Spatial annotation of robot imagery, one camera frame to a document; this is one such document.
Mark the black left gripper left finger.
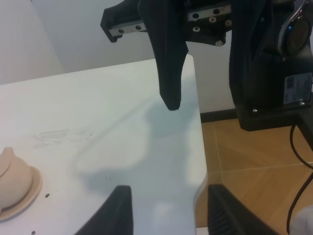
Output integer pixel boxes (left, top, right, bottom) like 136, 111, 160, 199
77, 186, 134, 235

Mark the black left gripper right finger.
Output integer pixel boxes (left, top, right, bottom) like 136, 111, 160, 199
208, 184, 261, 235

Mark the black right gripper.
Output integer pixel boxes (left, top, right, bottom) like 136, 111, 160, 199
100, 0, 232, 111

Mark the beige ceramic teapot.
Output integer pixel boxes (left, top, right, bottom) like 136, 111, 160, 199
0, 147, 32, 210

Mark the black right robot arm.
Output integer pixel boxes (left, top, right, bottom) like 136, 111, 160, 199
100, 0, 313, 130

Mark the beige teapot saucer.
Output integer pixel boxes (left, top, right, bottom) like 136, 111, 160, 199
0, 166, 43, 222

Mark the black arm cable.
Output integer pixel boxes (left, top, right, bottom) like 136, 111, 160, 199
286, 125, 313, 233

